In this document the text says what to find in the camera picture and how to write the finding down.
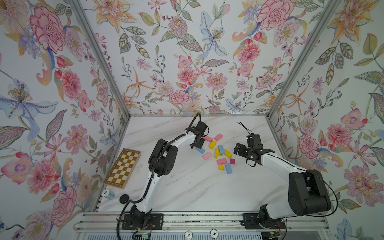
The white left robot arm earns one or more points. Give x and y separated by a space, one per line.
161 163

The light pink block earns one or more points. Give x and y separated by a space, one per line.
207 156

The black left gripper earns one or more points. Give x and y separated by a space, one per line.
202 140

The blue block on yellow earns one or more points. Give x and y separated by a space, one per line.
221 150

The light blue long block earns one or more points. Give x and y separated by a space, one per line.
202 151

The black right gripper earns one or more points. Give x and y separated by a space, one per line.
241 151

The pink rectangular block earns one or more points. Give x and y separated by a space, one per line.
218 137

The blue lower block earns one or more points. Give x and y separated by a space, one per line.
228 169

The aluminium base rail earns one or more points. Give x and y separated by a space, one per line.
200 221

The wooden chessboard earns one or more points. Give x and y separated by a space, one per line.
122 169

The yellow angled block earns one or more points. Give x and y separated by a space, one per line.
228 154

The aluminium frame post right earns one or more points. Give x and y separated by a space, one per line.
320 26

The black round puck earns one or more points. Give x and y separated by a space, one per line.
124 199

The yellow rectangular block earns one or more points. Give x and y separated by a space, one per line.
212 144

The aluminium frame post left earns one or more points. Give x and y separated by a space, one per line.
94 44

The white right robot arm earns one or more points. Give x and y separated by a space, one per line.
307 191

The aluminium frame post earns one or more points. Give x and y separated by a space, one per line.
320 26
94 44

